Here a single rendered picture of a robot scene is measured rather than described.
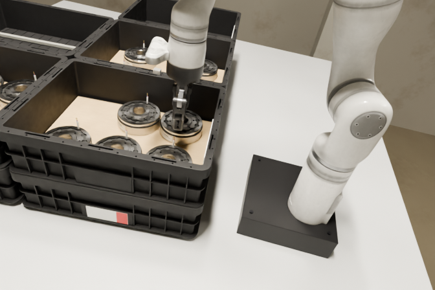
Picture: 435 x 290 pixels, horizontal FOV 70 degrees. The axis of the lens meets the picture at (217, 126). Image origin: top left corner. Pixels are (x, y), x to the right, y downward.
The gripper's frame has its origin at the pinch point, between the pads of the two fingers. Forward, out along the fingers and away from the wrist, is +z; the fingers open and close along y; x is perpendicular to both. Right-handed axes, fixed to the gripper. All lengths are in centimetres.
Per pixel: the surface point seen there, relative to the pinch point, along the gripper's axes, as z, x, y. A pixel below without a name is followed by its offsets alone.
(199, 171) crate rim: -2.9, -5.4, -19.0
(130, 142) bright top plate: 4.1, 9.6, -6.5
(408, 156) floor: 88, -158, 108
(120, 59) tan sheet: 7.2, 22.9, 35.3
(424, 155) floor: 88, -172, 111
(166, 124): 4.1, 2.9, 1.3
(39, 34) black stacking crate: 8, 53, 45
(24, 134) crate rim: -2.7, 26.0, -15.4
